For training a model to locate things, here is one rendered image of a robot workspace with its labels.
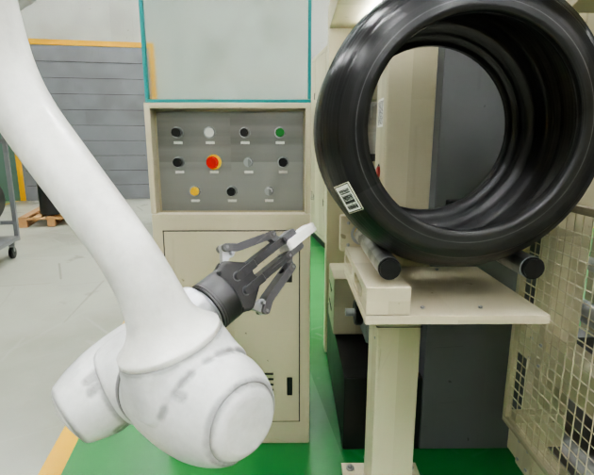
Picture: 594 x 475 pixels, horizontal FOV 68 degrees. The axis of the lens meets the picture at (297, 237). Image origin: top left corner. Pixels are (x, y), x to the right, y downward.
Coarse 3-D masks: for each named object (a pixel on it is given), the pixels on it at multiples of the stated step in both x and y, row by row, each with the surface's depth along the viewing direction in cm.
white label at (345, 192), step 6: (342, 186) 83; (348, 186) 82; (342, 192) 84; (348, 192) 83; (354, 192) 82; (342, 198) 85; (348, 198) 84; (354, 198) 83; (348, 204) 85; (354, 204) 84; (360, 204) 83; (348, 210) 86; (354, 210) 85
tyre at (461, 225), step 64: (384, 0) 79; (448, 0) 75; (512, 0) 75; (384, 64) 77; (512, 64) 102; (576, 64) 77; (320, 128) 84; (512, 128) 106; (576, 128) 81; (384, 192) 81; (512, 192) 106; (576, 192) 82; (448, 256) 85
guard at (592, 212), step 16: (576, 208) 101; (592, 208) 96; (592, 224) 96; (560, 240) 108; (560, 272) 108; (576, 272) 102; (544, 288) 115; (592, 288) 96; (544, 304) 115; (592, 320) 97; (512, 336) 130; (544, 336) 115; (560, 336) 108; (576, 336) 102; (512, 352) 131; (560, 352) 108; (512, 368) 132; (512, 384) 133; (512, 400) 132; (544, 400) 115; (576, 400) 102; (512, 416) 133; (528, 416) 123; (512, 432) 130; (592, 432) 97; (528, 448) 122; (544, 448) 115; (560, 448) 108; (544, 464) 115; (560, 464) 109; (576, 464) 102
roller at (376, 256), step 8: (360, 232) 112; (360, 240) 108; (368, 240) 102; (368, 248) 98; (376, 248) 94; (368, 256) 97; (376, 256) 89; (384, 256) 86; (392, 256) 86; (376, 264) 87; (384, 264) 85; (392, 264) 85; (384, 272) 85; (392, 272) 85
